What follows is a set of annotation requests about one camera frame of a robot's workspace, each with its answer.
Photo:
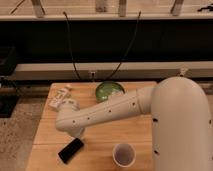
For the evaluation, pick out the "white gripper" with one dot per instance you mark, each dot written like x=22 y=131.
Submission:
x=78 y=133

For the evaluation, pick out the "black rectangular eraser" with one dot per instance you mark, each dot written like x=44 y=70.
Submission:
x=70 y=150

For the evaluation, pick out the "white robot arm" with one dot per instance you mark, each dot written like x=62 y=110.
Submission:
x=182 y=122

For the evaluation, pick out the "wooden table top board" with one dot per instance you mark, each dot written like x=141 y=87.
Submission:
x=99 y=140

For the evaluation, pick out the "green bowl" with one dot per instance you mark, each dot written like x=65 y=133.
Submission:
x=106 y=89

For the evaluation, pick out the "black box at left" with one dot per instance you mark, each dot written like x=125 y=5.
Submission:
x=8 y=60

